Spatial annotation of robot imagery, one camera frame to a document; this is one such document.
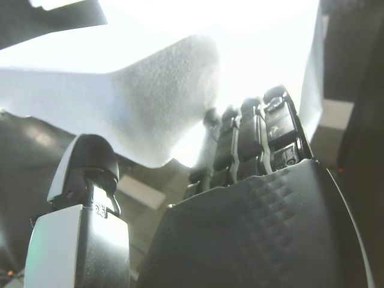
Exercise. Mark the white styrofoam block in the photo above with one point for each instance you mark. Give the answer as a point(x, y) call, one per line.
point(150, 105)

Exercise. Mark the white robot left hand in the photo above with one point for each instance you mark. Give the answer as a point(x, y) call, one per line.
point(255, 234)

